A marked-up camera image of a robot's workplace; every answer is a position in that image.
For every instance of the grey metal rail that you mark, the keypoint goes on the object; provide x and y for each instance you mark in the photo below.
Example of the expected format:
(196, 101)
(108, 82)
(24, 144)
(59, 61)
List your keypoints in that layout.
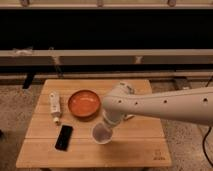
(152, 52)

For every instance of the wooden table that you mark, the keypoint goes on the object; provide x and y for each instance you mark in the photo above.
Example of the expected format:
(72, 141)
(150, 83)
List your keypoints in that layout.
(138, 142)

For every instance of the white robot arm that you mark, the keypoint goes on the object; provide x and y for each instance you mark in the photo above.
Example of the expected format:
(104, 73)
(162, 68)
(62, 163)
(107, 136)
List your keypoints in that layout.
(192, 105)

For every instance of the black smartphone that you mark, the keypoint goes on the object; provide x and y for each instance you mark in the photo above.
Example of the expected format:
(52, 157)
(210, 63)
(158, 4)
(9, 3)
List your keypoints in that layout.
(64, 137)

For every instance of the white tube bottle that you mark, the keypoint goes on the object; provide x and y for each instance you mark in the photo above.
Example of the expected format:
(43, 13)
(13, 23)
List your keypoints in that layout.
(55, 108)

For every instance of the orange ceramic bowl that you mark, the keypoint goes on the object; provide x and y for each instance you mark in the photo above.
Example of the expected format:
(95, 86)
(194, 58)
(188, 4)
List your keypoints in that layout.
(84, 104)

